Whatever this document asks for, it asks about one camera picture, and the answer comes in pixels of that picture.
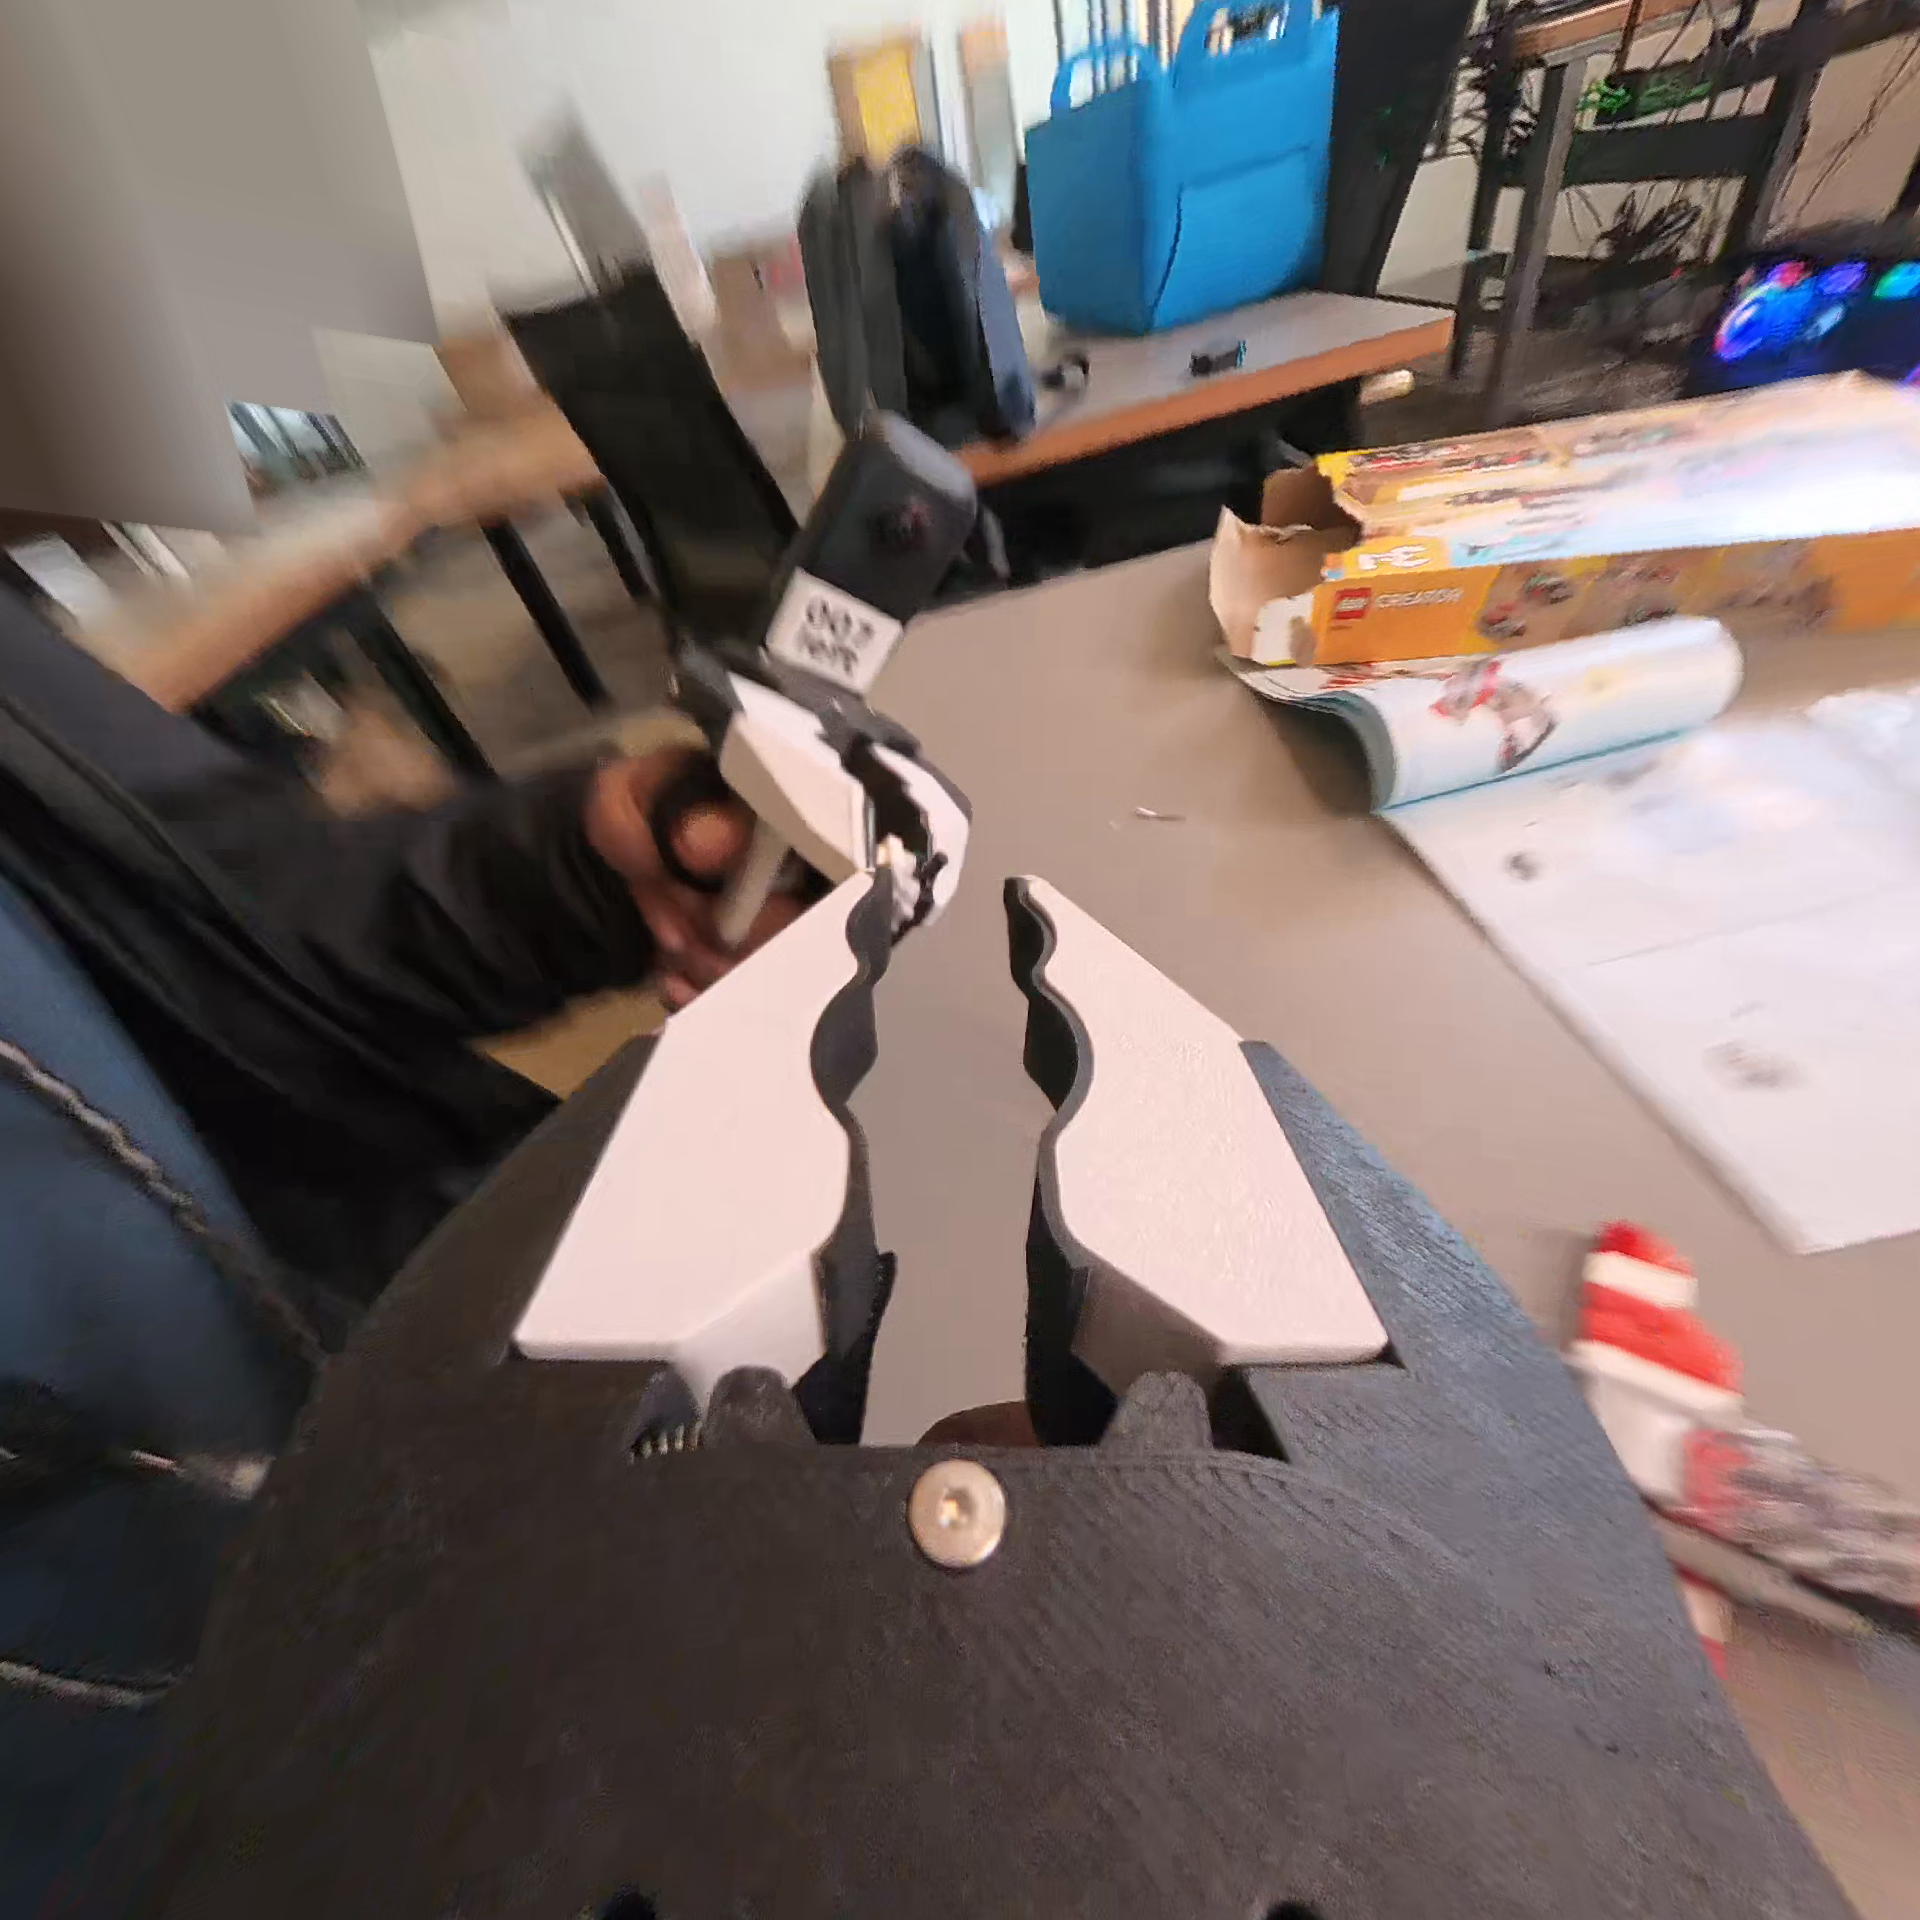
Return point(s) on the small grey toy brick assembly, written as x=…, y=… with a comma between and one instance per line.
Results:
x=896, y=887

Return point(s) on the person's left forearm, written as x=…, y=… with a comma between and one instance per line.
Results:
x=451, y=900

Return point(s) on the computer with coloured fans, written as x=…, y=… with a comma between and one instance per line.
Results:
x=1800, y=306

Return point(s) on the grey desk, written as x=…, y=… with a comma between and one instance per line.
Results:
x=1200, y=931

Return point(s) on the grey table with wooden edge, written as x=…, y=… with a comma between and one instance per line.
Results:
x=1289, y=352

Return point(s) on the person's black jacket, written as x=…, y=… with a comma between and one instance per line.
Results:
x=120, y=839

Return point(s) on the wooden-edged table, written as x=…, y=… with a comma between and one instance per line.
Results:
x=300, y=569

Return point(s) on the person's blue clothing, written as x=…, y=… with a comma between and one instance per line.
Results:
x=107, y=1348

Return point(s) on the toy brick instruction booklet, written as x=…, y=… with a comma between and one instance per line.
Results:
x=1695, y=900

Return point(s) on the red white toy brick plane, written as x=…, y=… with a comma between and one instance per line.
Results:
x=1652, y=1348

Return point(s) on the small black object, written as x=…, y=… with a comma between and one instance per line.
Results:
x=1220, y=359

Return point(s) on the yellow toy brick box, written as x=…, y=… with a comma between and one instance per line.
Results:
x=1576, y=586

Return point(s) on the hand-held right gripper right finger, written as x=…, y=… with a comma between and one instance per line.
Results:
x=1185, y=1184

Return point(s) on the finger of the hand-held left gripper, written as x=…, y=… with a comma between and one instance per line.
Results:
x=804, y=787
x=937, y=818

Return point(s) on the black metal rack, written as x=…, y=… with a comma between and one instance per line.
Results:
x=1652, y=143

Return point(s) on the person's left hand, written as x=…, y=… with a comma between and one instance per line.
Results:
x=629, y=818

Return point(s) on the blue felt bag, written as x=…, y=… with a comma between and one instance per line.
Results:
x=1172, y=194

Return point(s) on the dark blue backpack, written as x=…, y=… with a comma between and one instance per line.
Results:
x=915, y=299

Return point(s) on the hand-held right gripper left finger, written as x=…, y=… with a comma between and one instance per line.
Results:
x=720, y=1142

